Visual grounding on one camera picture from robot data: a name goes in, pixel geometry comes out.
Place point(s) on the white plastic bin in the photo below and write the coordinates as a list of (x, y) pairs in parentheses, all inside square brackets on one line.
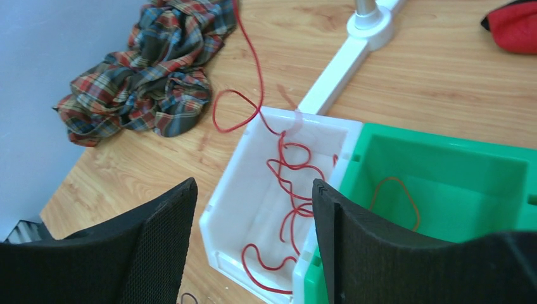
[(248, 230)]

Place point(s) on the plaid shirt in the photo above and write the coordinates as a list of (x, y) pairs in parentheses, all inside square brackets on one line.
[(159, 83)]

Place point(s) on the green plastic bin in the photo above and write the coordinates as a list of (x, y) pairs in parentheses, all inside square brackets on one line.
[(442, 187)]

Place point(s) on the red t-shirt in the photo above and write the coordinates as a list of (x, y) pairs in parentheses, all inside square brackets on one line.
[(513, 26)]

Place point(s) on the clothes rack pole with base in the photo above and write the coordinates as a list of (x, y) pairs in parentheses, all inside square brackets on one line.
[(369, 29)]

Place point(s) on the aluminium frame rail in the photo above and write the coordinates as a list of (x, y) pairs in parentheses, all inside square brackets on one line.
[(27, 232)]

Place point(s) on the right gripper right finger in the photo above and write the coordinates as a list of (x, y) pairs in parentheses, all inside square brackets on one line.
[(368, 259)]

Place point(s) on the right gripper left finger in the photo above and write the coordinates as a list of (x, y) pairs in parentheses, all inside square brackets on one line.
[(136, 257)]

